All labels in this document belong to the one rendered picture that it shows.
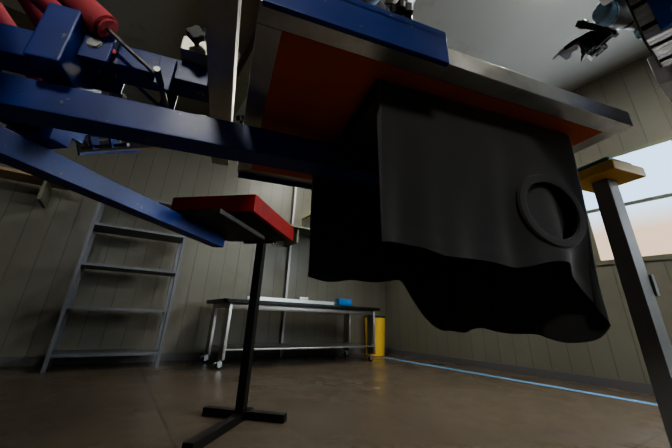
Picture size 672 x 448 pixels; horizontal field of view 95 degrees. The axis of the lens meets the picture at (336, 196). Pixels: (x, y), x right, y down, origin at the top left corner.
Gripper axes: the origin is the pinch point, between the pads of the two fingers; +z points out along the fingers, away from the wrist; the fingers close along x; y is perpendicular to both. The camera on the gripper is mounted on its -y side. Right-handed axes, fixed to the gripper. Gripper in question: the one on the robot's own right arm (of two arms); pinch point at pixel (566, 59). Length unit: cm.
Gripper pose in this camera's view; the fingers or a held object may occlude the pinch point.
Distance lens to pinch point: 185.1
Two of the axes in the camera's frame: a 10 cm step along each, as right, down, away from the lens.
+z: -1.5, 3.6, 9.2
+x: 9.8, -0.4, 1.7
